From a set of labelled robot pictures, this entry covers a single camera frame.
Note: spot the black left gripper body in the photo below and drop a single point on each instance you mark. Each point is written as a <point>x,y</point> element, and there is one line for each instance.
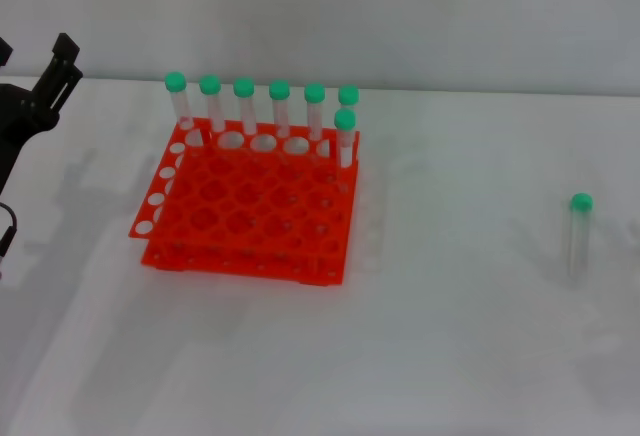
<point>15,116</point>

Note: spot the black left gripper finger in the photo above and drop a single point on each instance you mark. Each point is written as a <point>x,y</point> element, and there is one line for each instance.
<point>62,66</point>
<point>4,51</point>

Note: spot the green capped clear test tube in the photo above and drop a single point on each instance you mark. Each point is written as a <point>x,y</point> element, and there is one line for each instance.
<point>314,92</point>
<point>348,94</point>
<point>210,84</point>
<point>243,87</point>
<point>344,118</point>
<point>176,81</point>
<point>581,202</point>
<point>279,89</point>

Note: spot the orange plastic test tube rack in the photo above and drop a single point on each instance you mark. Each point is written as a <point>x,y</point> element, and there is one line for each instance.
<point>240,206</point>

